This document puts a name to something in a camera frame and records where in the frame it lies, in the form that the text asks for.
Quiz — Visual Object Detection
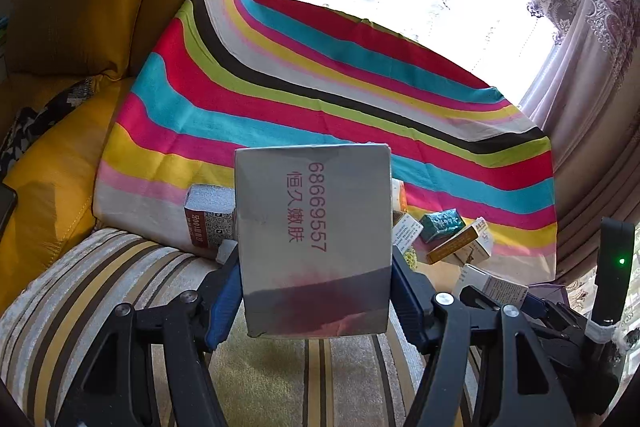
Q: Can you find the brown yellow long box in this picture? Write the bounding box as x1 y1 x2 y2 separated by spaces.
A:
426 225 480 265

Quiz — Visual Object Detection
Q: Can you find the pink drape curtain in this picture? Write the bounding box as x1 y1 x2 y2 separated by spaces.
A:
522 0 639 282

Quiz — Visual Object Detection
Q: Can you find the glittery silver red box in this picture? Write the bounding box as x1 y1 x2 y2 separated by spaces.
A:
183 184 235 251

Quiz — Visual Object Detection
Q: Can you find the black tracker with green light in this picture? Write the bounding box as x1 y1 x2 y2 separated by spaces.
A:
591 217 634 326

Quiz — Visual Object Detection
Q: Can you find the rainbow striped cloth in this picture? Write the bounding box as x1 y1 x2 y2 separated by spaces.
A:
93 0 558 284

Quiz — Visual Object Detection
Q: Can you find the white grey carton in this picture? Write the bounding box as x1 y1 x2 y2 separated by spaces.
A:
454 265 528 308

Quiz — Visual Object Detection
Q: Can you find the white blue medicine box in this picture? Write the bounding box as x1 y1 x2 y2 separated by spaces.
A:
392 213 423 255

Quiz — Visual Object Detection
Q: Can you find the orange white small box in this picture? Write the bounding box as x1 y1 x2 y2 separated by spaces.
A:
392 178 408 213

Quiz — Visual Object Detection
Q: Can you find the black phone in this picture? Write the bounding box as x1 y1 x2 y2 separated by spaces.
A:
0 183 17 237

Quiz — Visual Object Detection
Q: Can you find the large silver grey box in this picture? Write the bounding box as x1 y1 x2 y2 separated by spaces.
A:
234 143 393 338

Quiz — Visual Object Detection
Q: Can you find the dark green small box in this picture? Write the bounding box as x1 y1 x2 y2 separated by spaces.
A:
420 209 465 244

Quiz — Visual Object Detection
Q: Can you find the yellow leather sofa cushion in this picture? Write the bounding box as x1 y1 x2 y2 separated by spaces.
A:
1 0 184 306

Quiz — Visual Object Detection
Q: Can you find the black white patterned pillow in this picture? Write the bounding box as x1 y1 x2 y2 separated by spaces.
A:
1 78 99 180

